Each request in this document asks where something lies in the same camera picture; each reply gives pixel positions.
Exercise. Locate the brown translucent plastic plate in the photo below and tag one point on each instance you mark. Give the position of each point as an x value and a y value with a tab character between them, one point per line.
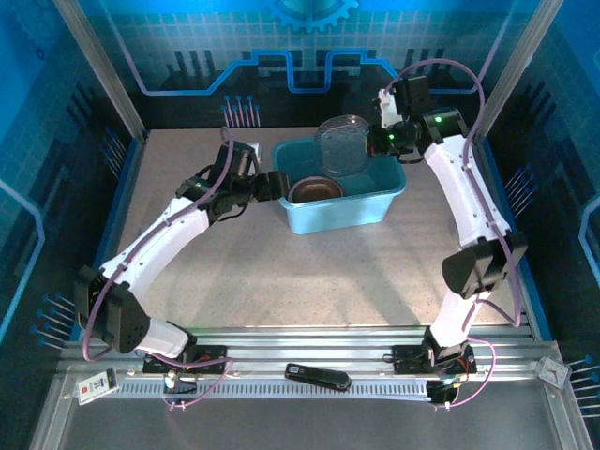
316	190

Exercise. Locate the grey translucent plastic plate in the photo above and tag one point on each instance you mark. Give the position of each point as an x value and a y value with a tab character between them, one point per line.
340	150

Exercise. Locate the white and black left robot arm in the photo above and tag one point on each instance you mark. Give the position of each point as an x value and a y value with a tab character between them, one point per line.
154	239

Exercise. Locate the light blue plastic bin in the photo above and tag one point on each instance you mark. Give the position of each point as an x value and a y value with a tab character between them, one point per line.
337	215

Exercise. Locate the black handheld device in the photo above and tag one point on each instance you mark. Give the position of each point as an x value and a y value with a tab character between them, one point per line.
319	375

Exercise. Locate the white label card holder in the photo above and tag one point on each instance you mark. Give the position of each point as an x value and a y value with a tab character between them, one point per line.
96	386

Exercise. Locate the aluminium frame post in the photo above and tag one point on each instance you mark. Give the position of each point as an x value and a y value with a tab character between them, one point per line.
100	70
515	61

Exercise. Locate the aluminium extrusion rail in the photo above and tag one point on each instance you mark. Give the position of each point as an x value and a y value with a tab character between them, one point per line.
304	347

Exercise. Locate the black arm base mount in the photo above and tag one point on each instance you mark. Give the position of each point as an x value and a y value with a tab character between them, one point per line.
408	358
215	358

